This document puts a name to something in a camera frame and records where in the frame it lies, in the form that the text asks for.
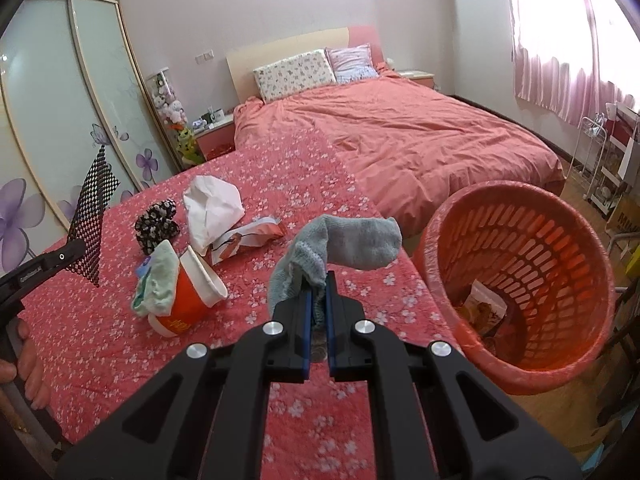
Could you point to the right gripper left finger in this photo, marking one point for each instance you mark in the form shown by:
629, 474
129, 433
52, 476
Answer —
203, 415

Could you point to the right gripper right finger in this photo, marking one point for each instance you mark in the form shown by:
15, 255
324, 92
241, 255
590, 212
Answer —
434, 414

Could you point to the black checkered mesh mat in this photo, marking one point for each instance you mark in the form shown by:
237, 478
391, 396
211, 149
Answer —
85, 233

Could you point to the grey sock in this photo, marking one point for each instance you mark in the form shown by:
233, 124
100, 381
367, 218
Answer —
358, 243

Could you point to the silver snack bag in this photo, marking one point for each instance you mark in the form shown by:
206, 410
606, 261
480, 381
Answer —
484, 310

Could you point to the person's left hand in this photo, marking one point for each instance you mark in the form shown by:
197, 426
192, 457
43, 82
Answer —
29, 368

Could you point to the orange white paper cup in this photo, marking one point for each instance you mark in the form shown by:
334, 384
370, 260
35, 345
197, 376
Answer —
198, 289

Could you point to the light green cloth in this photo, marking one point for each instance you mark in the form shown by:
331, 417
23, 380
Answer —
156, 289

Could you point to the orange plastic laundry basket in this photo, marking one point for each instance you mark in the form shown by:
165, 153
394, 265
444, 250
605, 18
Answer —
541, 257

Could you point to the black white floral scrunchie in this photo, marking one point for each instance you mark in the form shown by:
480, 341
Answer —
155, 225

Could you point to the red white snack wrapper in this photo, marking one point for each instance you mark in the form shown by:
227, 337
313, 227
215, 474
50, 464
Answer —
253, 235

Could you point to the crumpled white tissue paper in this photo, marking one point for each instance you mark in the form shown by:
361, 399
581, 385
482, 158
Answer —
213, 206

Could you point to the wardrobe with purple flowers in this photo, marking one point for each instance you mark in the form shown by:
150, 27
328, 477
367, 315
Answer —
70, 87

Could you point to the green plush toy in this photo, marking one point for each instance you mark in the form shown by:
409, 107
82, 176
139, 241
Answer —
187, 147

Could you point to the red small bin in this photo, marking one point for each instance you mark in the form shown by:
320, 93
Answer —
220, 150

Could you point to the pink bedside table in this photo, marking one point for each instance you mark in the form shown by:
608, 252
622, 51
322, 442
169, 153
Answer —
216, 133

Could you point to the plush toy hanging organizer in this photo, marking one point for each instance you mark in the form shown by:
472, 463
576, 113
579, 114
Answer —
169, 109

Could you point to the salmon pink duvet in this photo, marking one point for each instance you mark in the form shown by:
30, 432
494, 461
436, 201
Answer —
410, 147

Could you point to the white mug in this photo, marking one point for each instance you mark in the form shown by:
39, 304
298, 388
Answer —
218, 115

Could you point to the cluttered desk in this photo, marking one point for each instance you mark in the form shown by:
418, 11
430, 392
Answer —
623, 123

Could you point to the beige pink headboard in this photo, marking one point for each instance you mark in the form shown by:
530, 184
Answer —
242, 62

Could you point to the right bedside table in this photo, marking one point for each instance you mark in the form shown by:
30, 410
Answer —
419, 77

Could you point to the white floral pillow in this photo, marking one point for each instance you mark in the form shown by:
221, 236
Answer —
298, 73

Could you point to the pink striped pillow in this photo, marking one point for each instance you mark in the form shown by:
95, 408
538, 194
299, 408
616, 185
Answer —
352, 63

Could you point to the pink curtain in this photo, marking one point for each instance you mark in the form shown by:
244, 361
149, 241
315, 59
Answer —
573, 57

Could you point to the white wire rack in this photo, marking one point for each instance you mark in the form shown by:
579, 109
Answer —
594, 163

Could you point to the white wall socket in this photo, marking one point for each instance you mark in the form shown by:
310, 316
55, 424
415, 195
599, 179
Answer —
205, 57

